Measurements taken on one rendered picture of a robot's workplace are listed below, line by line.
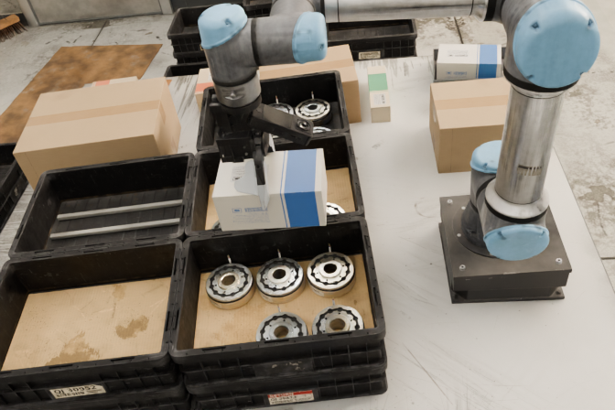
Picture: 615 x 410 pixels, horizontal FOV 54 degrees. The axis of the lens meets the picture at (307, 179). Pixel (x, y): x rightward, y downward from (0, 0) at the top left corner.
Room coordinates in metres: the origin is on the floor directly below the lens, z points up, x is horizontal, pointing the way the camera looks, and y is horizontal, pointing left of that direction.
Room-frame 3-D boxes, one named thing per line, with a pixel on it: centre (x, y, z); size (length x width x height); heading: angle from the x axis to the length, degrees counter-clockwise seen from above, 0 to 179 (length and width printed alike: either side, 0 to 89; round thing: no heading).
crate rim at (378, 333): (0.77, 0.09, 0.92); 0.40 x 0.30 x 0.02; 87
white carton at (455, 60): (1.70, -0.59, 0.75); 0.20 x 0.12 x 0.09; 71
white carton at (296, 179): (0.86, 0.07, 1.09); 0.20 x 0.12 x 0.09; 82
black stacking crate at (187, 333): (0.77, 0.09, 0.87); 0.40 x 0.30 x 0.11; 87
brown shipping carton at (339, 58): (1.66, -0.05, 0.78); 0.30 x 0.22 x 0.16; 89
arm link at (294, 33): (0.87, -0.01, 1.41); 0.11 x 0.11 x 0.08; 81
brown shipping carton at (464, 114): (1.34, -0.53, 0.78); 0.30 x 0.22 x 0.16; 82
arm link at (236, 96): (0.86, 0.09, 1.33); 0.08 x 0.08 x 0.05
